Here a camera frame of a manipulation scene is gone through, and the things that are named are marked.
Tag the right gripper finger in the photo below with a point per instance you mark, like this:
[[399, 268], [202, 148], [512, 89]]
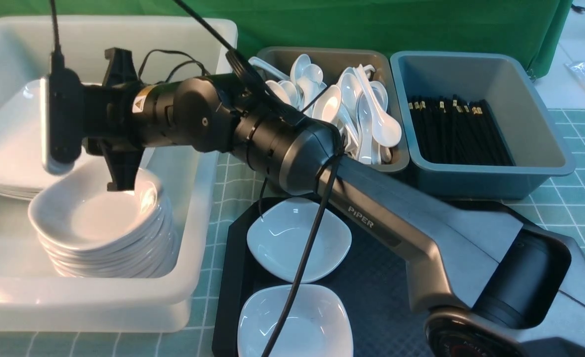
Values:
[[123, 167], [120, 67]]

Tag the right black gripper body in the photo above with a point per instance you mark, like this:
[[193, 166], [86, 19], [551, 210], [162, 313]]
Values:
[[128, 117]]

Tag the white bowl tray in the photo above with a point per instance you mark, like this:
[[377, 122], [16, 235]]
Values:
[[278, 238], [317, 325]]

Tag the white ceramic soup spoon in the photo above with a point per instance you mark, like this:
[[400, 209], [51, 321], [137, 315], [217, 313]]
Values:
[[385, 129]]

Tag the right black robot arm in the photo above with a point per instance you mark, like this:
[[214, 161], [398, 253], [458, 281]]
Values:
[[494, 286]]

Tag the stack of white bowls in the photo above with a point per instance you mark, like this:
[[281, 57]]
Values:
[[90, 232]]

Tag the stack of white plates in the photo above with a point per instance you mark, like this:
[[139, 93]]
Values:
[[22, 175]]

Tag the large white plastic tub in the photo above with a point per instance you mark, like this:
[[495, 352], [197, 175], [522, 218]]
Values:
[[33, 297]]

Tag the white spoon centre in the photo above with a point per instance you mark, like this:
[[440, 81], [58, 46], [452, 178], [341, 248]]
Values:
[[328, 104]]

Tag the black serving tray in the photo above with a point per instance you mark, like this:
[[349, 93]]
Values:
[[371, 282]]

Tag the black chopsticks in bin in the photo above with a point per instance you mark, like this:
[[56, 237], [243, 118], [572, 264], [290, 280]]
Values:
[[459, 132]]

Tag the blue-grey chopstick bin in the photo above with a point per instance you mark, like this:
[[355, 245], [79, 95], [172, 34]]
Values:
[[537, 148]]

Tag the green backdrop cloth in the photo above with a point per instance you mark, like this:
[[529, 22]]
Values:
[[525, 30]]

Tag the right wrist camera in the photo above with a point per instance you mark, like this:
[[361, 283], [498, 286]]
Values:
[[62, 132]]

